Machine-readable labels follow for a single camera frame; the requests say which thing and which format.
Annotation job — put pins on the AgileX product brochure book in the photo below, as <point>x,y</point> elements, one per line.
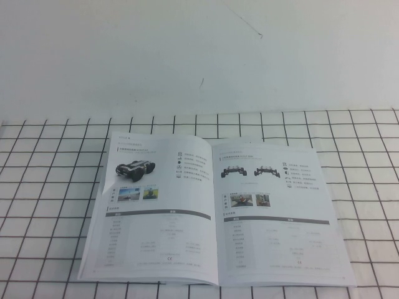
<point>218,218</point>

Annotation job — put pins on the white black-grid tablecloth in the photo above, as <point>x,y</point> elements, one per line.
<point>46,187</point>

